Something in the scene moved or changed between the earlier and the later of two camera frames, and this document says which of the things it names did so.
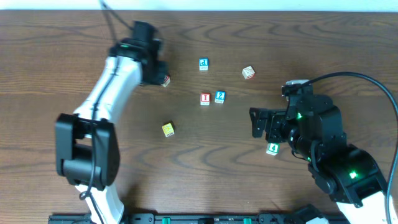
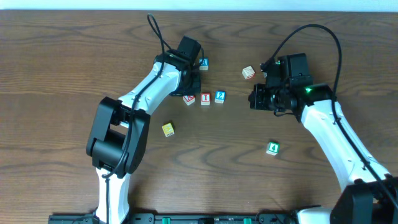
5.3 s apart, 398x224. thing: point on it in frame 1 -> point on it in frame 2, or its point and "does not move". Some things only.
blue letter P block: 204,64 does not move
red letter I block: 205,99 does not move
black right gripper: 268,125 -> 256,99
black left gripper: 159,73 -> 193,86
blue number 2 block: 220,96 does not move
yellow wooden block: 168,130 does not move
